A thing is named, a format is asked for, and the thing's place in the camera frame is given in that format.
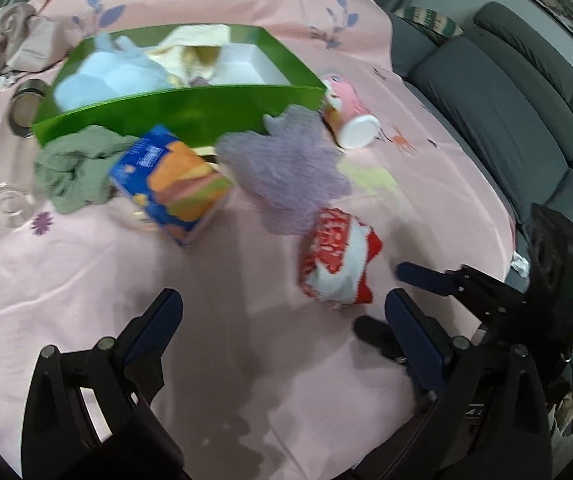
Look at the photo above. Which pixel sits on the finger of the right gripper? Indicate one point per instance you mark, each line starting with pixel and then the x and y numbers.
pixel 440 284
pixel 380 336

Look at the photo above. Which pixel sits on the grey sofa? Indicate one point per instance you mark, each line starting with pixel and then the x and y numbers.
pixel 506 95

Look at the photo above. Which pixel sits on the green cardboard box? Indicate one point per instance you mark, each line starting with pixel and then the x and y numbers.
pixel 256 75

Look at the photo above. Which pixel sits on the red white sock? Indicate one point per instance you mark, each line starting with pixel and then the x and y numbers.
pixel 334 268

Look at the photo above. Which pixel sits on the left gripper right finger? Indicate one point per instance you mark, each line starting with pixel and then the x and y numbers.
pixel 436 361

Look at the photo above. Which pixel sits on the blue plush toy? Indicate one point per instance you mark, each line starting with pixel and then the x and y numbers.
pixel 114 70

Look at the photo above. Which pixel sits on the crumpled beige cloth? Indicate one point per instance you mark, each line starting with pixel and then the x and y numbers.
pixel 29 42

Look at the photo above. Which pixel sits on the pink cartoon paper cup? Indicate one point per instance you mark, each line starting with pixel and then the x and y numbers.
pixel 352 124

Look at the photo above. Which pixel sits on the clear glass jar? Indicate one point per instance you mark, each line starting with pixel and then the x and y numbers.
pixel 20 195

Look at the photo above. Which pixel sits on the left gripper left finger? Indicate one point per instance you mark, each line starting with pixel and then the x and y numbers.
pixel 127 369

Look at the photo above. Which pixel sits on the blue orange tissue pack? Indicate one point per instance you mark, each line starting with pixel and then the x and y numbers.
pixel 176 189

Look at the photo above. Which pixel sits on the cream fluffy towel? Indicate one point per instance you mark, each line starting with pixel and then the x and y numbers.
pixel 190 52

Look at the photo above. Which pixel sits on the purple mesh bath sponge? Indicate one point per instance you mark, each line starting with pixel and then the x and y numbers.
pixel 290 171

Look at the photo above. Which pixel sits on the green knitted cloth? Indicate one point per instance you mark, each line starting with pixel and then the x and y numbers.
pixel 73 170

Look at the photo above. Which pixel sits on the striped cushion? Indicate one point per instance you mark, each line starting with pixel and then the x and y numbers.
pixel 437 27

